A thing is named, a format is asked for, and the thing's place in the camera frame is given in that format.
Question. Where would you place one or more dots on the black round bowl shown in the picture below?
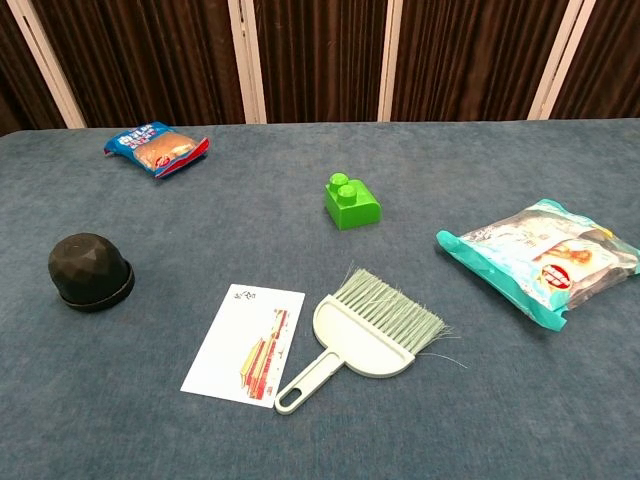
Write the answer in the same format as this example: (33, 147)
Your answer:
(90, 272)

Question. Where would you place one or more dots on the green toy building brick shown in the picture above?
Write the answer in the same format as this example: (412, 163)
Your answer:
(350, 210)

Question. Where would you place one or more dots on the white brush with green bristles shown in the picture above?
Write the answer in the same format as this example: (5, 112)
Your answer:
(360, 335)

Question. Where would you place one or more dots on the white illustrated postcard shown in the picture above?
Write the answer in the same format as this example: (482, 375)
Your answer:
(240, 345)

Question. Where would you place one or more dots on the blue felt table cover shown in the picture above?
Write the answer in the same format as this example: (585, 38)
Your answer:
(150, 225)

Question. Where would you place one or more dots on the brown pleated screen panel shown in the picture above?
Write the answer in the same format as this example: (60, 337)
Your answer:
(470, 60)
(150, 60)
(320, 60)
(610, 65)
(15, 90)

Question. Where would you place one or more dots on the blue bread snack packet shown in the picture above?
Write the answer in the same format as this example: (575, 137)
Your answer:
(160, 150)

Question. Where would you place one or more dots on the teal clear snack bag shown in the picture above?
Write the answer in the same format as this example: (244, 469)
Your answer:
(525, 265)

